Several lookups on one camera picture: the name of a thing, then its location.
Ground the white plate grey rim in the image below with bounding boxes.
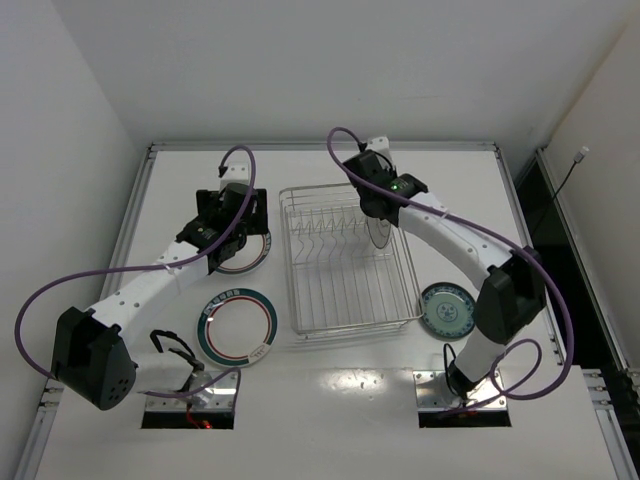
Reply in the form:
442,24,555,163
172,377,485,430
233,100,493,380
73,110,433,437
366,217,394,250

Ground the green red rim plate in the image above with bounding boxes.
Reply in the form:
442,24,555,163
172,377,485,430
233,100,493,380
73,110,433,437
215,232,272,276
196,288,278,368

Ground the wire dish rack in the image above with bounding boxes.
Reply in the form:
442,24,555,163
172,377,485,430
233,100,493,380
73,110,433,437
279,184,422,339

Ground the blue patterned plate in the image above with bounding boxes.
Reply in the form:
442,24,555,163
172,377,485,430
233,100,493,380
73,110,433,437
420,282,476,340

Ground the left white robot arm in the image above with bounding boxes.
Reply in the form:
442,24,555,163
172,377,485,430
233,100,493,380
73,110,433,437
51,162,268,411

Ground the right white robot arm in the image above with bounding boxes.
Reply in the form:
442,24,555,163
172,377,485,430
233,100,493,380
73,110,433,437
342,145,546,399

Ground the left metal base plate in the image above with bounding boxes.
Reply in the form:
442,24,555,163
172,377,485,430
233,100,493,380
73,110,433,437
145,368,241,414

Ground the metal base plate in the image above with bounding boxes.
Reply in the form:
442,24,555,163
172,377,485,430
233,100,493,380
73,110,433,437
413,370,508,413
145,368,241,414

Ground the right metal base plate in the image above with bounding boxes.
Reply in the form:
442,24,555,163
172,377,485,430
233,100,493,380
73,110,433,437
413,370,508,413

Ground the black wall cable with plug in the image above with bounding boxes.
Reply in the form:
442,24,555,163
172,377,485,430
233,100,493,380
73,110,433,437
529,145,590,240

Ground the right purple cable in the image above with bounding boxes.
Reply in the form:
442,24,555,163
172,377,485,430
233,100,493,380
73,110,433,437
327,126,576,419

